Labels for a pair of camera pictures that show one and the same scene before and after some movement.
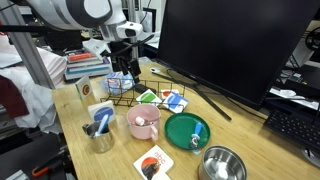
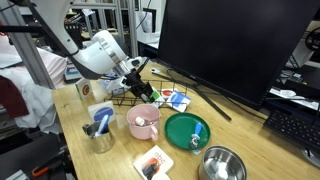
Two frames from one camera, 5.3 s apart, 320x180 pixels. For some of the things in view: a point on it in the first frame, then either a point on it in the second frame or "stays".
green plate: (180, 127) stays
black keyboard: (300, 127) stays
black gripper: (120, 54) to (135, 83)
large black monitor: (240, 48) stays
